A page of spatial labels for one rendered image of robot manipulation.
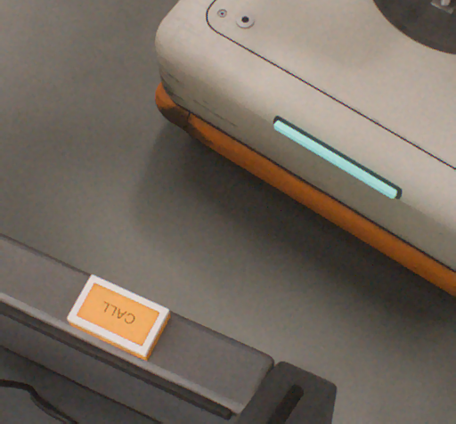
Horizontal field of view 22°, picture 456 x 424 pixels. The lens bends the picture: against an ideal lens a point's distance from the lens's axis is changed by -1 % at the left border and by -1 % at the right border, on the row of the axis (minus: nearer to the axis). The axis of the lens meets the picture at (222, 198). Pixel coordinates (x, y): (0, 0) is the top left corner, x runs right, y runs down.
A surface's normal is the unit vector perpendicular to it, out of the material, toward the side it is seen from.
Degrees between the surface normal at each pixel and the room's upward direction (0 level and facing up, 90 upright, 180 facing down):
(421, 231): 90
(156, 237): 0
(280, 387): 43
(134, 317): 0
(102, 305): 0
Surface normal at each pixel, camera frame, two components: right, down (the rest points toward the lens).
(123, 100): -0.04, -0.43
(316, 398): 0.26, -0.87
